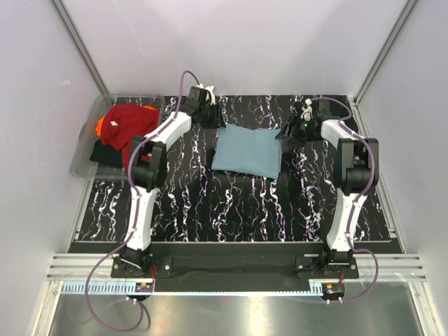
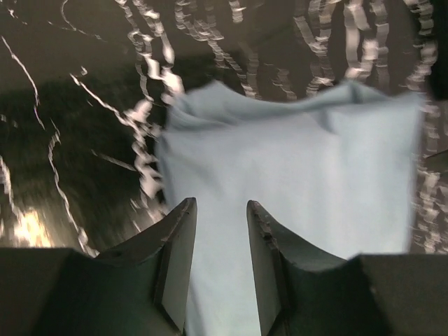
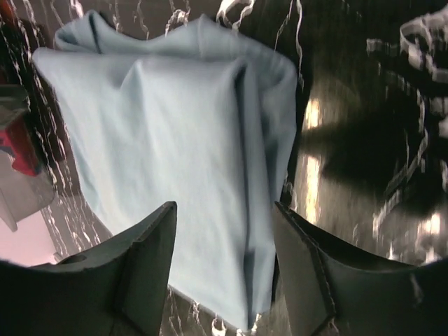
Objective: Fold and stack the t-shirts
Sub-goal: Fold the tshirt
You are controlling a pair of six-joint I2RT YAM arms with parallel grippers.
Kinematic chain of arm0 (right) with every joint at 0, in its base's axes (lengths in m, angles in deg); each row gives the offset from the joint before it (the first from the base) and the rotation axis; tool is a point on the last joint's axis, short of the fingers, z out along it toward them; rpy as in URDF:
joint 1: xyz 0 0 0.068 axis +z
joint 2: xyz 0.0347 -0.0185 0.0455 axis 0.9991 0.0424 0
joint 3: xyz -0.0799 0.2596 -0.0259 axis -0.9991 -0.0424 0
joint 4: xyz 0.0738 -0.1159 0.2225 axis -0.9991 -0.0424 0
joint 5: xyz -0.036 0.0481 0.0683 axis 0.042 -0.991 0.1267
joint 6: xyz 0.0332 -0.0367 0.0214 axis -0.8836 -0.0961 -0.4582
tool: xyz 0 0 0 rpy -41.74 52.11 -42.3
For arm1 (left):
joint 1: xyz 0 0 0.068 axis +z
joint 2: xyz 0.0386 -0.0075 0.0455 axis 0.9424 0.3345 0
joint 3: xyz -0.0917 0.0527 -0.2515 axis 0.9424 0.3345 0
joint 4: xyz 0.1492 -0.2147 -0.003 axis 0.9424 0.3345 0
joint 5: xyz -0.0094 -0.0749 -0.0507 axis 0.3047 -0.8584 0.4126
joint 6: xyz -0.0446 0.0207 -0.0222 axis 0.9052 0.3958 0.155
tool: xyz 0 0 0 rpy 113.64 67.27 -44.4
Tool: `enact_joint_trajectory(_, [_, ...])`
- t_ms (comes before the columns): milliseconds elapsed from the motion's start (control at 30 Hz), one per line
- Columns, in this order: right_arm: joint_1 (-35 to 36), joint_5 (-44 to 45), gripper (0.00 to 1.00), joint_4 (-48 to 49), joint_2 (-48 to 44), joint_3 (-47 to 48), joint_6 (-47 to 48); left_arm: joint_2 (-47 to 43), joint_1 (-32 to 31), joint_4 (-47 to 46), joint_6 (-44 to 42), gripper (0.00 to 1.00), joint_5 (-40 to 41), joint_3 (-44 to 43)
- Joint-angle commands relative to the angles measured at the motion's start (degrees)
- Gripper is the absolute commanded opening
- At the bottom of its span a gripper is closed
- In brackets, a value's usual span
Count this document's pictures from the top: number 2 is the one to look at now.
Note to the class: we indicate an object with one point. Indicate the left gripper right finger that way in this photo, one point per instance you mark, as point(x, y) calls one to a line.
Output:
point(304, 290)

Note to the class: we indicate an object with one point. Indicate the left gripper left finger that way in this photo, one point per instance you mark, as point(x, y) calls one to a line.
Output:
point(138, 287)

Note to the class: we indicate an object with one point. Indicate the blue t-shirt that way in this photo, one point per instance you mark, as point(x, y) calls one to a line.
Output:
point(338, 169)

